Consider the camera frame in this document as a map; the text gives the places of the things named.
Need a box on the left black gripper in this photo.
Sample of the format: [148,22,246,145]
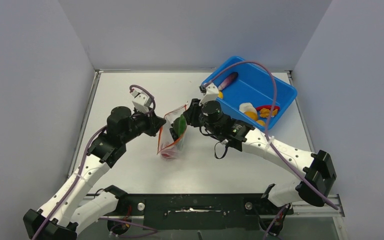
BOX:
[121,106,166,143]

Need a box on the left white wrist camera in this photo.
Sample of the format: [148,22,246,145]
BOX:
[130,89,155,115]

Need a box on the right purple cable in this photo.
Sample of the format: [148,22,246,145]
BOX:
[204,60,340,212]

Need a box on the clear zip top bag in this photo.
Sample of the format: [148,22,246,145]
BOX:
[157,103,188,160]

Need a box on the green toy cucumber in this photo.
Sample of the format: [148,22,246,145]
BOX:
[170,113,188,141]

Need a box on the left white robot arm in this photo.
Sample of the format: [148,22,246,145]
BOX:
[23,106,166,240]

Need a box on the purple toy eggplant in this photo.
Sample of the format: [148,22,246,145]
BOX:
[217,72,239,92]

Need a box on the red toy apple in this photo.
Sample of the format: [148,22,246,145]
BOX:
[159,149,179,160]

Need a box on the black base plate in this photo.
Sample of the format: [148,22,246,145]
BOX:
[107,193,280,231]

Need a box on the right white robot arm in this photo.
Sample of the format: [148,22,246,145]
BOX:
[183,98,338,214]

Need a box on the small orange toy fruit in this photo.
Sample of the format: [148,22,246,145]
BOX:
[255,119,266,127]

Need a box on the orange fried toy piece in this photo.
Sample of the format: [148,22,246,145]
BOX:
[259,109,278,119]

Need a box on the yellow toy pepper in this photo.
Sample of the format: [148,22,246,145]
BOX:
[218,91,224,99]

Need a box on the blue plastic bin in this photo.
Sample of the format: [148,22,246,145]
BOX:
[213,63,298,132]

